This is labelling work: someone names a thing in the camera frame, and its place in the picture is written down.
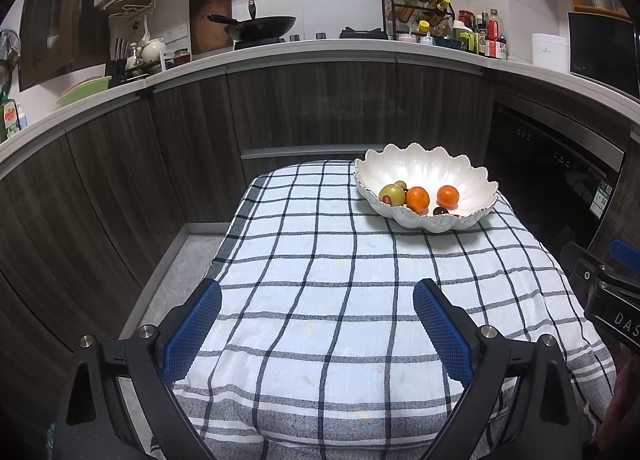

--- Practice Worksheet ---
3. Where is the person's right hand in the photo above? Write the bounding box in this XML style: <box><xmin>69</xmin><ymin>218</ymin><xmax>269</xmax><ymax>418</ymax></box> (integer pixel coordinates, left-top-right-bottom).
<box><xmin>600</xmin><ymin>345</ymin><xmax>640</xmax><ymax>444</ymax></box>

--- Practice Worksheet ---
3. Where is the white round canister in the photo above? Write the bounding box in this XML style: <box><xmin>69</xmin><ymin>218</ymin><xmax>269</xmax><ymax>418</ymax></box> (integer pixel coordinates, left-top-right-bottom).
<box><xmin>531</xmin><ymin>33</ymin><xmax>571</xmax><ymax>73</ymax></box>

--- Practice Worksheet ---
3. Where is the orange mandarin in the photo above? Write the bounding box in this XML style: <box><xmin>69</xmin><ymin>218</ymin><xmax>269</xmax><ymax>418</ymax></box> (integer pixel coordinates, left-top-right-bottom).
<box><xmin>405</xmin><ymin>187</ymin><xmax>431</xmax><ymax>215</ymax></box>
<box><xmin>436</xmin><ymin>185</ymin><xmax>461</xmax><ymax>209</ymax></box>

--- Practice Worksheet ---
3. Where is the yellow-green round fruit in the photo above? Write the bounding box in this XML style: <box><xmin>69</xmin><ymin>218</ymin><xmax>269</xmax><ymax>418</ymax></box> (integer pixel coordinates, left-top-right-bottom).
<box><xmin>378</xmin><ymin>184</ymin><xmax>407</xmax><ymax>207</ymax></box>

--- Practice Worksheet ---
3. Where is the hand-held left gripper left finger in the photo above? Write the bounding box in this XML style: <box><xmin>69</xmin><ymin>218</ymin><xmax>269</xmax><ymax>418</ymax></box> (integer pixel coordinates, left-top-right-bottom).
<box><xmin>52</xmin><ymin>277</ymin><xmax>223</xmax><ymax>460</ymax></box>

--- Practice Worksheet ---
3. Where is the white scalloped ceramic bowl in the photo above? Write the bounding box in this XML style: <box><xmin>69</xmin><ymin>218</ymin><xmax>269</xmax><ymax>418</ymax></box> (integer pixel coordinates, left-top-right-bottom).
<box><xmin>354</xmin><ymin>142</ymin><xmax>500</xmax><ymax>235</ymax></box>

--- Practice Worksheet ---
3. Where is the cluster of sauce bottles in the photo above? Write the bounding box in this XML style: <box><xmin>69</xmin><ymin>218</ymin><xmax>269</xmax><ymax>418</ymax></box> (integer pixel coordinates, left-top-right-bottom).
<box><xmin>452</xmin><ymin>8</ymin><xmax>509</xmax><ymax>61</ymax></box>

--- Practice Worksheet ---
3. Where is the black knife block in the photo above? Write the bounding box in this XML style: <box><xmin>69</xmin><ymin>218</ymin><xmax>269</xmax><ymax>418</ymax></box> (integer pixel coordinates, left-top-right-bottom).
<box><xmin>112</xmin><ymin>37</ymin><xmax>132</xmax><ymax>86</ymax></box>

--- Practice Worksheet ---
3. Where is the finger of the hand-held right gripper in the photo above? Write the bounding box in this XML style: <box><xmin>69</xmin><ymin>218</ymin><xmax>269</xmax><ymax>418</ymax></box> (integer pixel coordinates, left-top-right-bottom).
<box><xmin>609</xmin><ymin>239</ymin><xmax>640</xmax><ymax>269</ymax></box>
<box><xmin>560</xmin><ymin>242</ymin><xmax>606</xmax><ymax>297</ymax></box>

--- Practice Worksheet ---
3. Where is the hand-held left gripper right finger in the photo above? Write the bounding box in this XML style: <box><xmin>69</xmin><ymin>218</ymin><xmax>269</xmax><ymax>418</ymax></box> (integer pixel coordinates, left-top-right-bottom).
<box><xmin>412</xmin><ymin>277</ymin><xmax>583</xmax><ymax>460</ymax></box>

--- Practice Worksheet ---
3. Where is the green dish tray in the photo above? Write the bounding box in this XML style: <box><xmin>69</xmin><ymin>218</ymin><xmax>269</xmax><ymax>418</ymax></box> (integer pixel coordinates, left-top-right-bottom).
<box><xmin>56</xmin><ymin>76</ymin><xmax>112</xmax><ymax>109</ymax></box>

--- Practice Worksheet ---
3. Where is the wooden cutting board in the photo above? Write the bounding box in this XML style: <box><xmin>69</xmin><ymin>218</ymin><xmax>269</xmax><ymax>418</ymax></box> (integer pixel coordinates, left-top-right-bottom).
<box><xmin>189</xmin><ymin>0</ymin><xmax>234</xmax><ymax>56</ymax></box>

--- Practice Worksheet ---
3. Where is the black built-in dishwasher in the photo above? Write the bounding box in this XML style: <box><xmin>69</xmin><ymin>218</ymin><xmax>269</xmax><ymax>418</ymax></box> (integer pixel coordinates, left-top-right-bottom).
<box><xmin>485</xmin><ymin>100</ymin><xmax>627</xmax><ymax>261</ymax></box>

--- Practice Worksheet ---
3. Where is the black microwave oven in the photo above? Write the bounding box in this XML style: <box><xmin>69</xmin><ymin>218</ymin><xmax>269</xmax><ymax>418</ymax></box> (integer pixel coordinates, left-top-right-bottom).
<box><xmin>567</xmin><ymin>12</ymin><xmax>640</xmax><ymax>101</ymax></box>

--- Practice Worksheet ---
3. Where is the white teapot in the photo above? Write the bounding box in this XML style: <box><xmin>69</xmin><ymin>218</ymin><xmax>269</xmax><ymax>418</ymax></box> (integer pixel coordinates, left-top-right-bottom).
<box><xmin>142</xmin><ymin>37</ymin><xmax>167</xmax><ymax>64</ymax></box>

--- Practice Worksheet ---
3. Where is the black wire spice rack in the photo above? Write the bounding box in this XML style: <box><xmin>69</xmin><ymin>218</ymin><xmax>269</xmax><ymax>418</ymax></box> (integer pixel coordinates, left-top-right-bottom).
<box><xmin>381</xmin><ymin>0</ymin><xmax>456</xmax><ymax>39</ymax></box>

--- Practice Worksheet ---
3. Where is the black gas stove burner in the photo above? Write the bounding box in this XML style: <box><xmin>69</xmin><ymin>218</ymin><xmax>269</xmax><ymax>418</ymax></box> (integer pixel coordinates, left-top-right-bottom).
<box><xmin>339</xmin><ymin>27</ymin><xmax>389</xmax><ymax>40</ymax></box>

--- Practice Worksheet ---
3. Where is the black and white checked cloth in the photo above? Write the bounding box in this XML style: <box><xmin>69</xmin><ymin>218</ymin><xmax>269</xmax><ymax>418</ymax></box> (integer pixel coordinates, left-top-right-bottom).
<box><xmin>150</xmin><ymin>160</ymin><xmax>619</xmax><ymax>460</ymax></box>

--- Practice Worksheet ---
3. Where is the black wok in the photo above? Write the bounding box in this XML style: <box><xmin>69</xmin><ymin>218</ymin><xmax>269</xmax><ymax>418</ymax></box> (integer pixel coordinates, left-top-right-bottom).
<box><xmin>207</xmin><ymin>14</ymin><xmax>297</xmax><ymax>43</ymax></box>

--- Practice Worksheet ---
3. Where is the green label sticker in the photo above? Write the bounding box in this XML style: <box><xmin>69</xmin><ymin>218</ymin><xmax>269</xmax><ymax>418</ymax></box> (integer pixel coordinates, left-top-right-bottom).
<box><xmin>589</xmin><ymin>180</ymin><xmax>614</xmax><ymax>219</ymax></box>

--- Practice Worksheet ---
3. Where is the pair of brown jars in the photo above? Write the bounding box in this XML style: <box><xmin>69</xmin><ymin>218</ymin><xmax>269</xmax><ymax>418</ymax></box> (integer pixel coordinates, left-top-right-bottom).
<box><xmin>162</xmin><ymin>48</ymin><xmax>192</xmax><ymax>72</ymax></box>

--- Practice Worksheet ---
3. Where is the green dish soap bottle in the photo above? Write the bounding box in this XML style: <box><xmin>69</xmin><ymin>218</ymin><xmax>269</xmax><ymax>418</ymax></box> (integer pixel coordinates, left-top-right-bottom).
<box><xmin>2</xmin><ymin>97</ymin><xmax>22</xmax><ymax>141</ymax></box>

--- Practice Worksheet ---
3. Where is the white kitchen countertop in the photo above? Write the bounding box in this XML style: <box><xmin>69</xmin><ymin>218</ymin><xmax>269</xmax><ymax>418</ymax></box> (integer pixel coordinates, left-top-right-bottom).
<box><xmin>0</xmin><ymin>37</ymin><xmax>640</xmax><ymax>177</ymax></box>

